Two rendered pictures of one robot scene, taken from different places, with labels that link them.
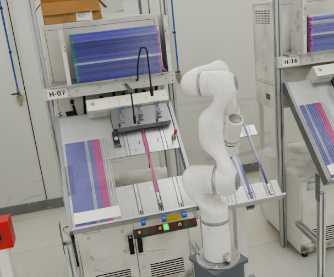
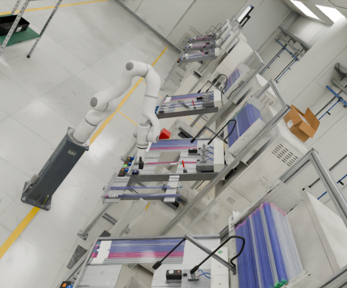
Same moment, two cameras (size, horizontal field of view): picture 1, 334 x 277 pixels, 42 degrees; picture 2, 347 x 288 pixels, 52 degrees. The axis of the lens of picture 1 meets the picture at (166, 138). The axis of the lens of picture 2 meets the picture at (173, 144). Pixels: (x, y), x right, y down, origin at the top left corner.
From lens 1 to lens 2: 3.40 m
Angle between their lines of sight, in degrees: 84
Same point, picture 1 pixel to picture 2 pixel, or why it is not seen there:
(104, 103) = (218, 143)
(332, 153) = (120, 247)
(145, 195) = (148, 160)
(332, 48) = (238, 247)
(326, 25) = (259, 222)
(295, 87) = (210, 243)
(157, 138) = (188, 167)
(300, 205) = not seen: outside the picture
